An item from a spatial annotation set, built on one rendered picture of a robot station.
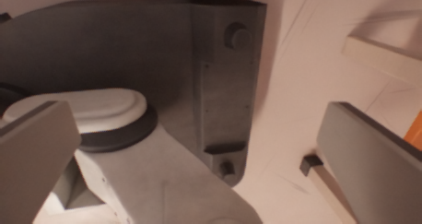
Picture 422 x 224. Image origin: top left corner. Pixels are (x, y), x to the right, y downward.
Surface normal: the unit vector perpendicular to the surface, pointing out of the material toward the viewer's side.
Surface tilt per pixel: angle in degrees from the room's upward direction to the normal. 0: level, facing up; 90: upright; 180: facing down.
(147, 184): 90
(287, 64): 0
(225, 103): 0
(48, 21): 0
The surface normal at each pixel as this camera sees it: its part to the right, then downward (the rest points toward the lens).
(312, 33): 0.22, 0.50
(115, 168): 0.01, -0.86
